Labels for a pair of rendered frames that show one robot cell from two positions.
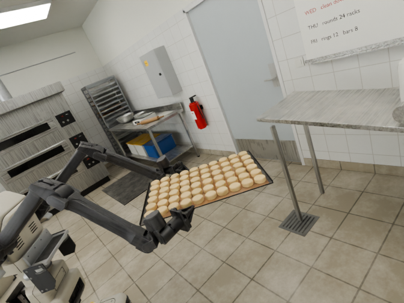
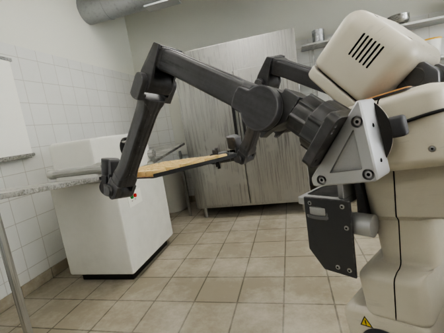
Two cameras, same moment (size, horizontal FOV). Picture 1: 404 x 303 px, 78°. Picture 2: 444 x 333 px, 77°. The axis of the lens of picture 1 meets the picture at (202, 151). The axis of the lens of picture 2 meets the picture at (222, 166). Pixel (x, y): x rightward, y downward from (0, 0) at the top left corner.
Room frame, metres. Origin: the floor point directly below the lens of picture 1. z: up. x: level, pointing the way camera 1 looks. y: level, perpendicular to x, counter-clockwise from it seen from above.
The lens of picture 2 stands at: (1.82, 1.20, 1.16)
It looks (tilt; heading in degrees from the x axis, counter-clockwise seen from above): 9 degrees down; 227
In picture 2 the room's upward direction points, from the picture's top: 8 degrees counter-clockwise
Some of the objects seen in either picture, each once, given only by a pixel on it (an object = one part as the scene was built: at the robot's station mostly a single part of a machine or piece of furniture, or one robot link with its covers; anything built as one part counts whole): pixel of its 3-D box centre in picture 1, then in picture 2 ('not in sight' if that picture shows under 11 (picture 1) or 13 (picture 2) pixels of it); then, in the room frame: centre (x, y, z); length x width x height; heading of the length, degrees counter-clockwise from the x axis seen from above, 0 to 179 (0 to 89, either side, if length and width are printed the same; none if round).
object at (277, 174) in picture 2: not in sight; (246, 131); (-0.94, -1.17, 1.03); 1.40 x 0.91 x 2.05; 122
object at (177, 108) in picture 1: (149, 139); not in sight; (4.70, 0.82, 0.49); 1.90 x 0.72 x 0.98; 32
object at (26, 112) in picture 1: (43, 153); not in sight; (4.73, 2.70, 1.01); 1.56 x 1.20 x 2.01; 122
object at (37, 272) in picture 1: (49, 256); (359, 205); (1.18, 0.95, 0.93); 0.28 x 0.16 x 0.22; 177
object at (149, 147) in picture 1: (159, 145); not in sight; (4.45, 0.67, 0.36); 0.46 x 0.38 x 0.26; 124
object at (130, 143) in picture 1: (140, 143); not in sight; (5.17, 1.11, 0.36); 0.46 x 0.38 x 0.26; 120
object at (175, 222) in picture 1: (175, 223); (222, 156); (0.88, 0.21, 1.00); 0.07 x 0.07 x 0.10; 42
